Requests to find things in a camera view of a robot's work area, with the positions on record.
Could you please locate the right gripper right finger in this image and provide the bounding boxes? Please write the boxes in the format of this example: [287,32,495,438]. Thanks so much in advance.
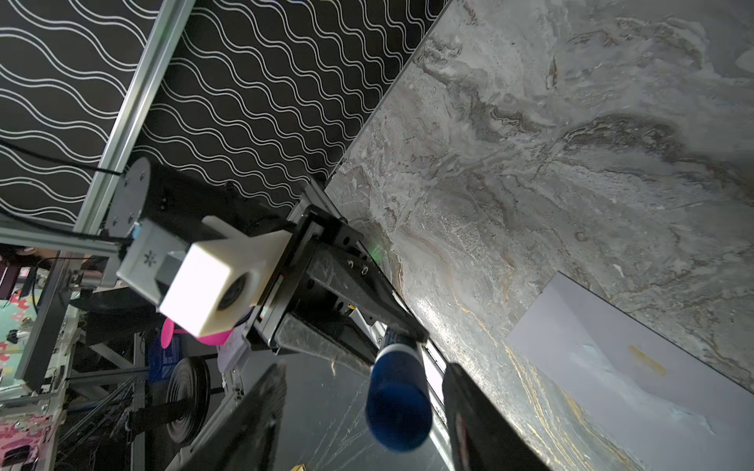
[442,363,548,471]

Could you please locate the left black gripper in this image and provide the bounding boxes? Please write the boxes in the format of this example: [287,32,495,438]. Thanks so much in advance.
[247,204,429,377]

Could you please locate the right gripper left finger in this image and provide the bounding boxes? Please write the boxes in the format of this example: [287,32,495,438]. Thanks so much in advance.
[176,364,287,470]

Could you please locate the blue white glue stick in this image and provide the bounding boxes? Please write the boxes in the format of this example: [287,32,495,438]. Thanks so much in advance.
[364,328,433,453]

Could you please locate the lavender envelope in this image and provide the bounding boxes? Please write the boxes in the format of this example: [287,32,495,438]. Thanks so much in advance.
[507,274,753,470]

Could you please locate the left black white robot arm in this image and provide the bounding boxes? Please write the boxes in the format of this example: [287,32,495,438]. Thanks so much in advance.
[106,158,429,375]

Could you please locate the aluminium front rail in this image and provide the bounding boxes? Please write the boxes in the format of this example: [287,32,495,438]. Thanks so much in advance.
[351,310,454,470]

